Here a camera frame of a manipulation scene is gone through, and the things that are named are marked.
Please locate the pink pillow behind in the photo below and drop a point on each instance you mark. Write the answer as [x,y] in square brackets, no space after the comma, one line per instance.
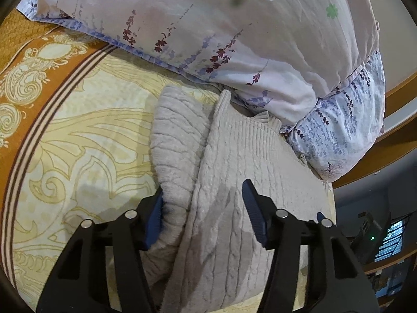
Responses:
[278,55]

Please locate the beige cable-knit sweater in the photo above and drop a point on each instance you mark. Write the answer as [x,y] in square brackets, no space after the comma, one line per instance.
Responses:
[207,257]

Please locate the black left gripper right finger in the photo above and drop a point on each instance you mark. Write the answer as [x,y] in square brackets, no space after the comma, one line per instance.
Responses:
[269,223]

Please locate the yellow patterned bedsheet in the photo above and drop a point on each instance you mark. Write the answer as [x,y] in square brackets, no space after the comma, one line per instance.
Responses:
[76,121]

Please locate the floral pillow lavender print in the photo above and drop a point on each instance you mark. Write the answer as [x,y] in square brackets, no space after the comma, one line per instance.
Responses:
[344,125]

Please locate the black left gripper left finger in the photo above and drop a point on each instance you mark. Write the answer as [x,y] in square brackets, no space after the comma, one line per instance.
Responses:
[139,228]

